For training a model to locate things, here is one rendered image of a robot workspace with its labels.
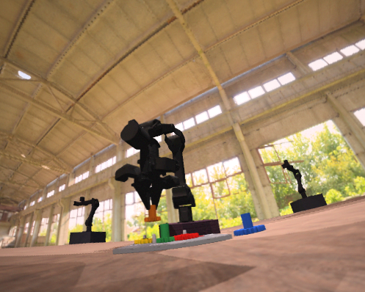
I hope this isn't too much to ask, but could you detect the blue gear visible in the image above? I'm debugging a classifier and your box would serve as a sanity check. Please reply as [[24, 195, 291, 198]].
[[234, 213, 266, 236]]

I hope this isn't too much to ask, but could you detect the red gear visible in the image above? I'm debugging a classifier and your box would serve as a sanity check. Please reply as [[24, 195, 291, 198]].
[[174, 233, 199, 241]]

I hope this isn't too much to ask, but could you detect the orange gear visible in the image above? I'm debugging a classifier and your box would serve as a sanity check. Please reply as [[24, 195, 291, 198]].
[[144, 205, 161, 222]]

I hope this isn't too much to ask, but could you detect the green gear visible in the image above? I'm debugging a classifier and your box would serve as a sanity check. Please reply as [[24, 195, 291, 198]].
[[156, 223, 175, 243]]

